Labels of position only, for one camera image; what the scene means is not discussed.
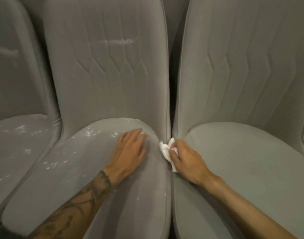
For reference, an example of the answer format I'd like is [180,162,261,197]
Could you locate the person's left hand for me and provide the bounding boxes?
[103,128,147,187]

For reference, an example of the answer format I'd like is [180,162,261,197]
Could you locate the person's right hand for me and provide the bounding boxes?
[168,139,215,188]

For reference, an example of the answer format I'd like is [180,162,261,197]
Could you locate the white cleaning cloth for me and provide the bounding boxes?
[159,137,179,173]

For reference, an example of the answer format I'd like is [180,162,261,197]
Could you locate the grey padded chair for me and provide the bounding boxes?
[2,0,172,239]
[0,0,62,226]
[172,0,304,239]

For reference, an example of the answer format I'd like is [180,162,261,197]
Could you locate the person's right forearm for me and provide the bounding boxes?
[204,171,300,239]

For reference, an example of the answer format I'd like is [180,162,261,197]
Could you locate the person's left forearm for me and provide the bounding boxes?
[27,170,115,239]

